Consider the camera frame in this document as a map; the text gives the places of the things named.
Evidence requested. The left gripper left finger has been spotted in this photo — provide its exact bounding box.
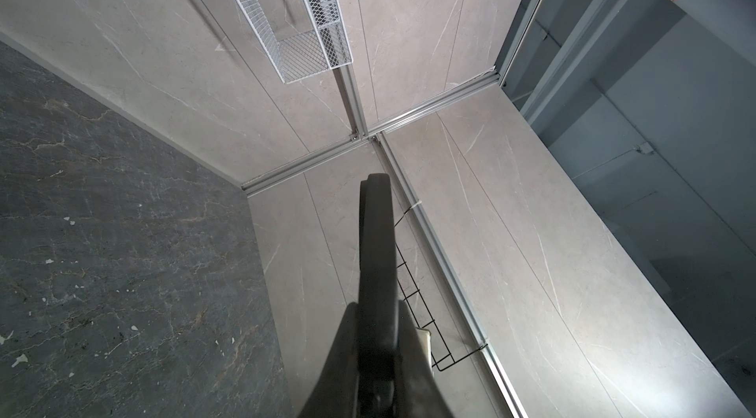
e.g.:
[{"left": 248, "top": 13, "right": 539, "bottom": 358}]
[{"left": 298, "top": 303, "right": 359, "bottom": 417}]

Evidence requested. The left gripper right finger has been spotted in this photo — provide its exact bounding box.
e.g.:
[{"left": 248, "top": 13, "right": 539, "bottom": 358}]
[{"left": 395, "top": 301, "right": 454, "bottom": 417}]

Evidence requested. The black wall hook rack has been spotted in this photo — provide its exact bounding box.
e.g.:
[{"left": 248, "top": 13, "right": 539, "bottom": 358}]
[{"left": 392, "top": 200, "right": 490, "bottom": 373}]

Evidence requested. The white wire basket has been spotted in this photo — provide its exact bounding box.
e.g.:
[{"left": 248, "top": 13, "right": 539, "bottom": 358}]
[{"left": 234, "top": 0, "right": 354, "bottom": 83}]

